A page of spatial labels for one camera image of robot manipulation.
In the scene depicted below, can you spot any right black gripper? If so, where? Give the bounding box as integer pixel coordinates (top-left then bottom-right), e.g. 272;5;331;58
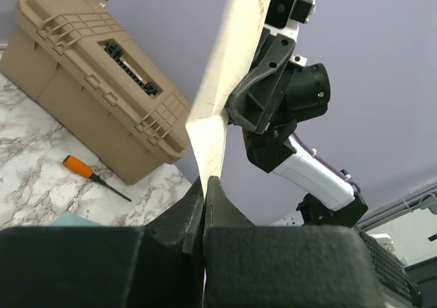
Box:
226;27;302;133

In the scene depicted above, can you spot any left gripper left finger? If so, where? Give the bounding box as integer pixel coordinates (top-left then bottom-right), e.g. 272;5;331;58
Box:
1;182;203;307

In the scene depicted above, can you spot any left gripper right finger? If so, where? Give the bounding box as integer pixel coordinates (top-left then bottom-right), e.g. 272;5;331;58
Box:
203;176;384;307

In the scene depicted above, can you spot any cream letter paper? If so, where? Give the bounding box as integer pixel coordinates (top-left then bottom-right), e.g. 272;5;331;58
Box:
186;0;270;191

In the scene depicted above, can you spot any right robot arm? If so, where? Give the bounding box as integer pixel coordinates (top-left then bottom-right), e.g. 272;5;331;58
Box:
225;28;368;227

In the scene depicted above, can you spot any teal envelope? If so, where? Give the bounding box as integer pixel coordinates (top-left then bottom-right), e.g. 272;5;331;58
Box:
51;212;101;227

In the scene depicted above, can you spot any tan plastic tool case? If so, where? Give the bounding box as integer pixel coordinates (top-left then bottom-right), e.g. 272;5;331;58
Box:
1;0;191;185

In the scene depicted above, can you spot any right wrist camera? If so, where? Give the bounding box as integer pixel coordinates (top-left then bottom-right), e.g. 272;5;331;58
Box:
264;0;315;42

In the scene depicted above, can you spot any orange handled screwdriver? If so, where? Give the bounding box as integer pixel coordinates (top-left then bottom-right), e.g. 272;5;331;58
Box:
62;155;132;202

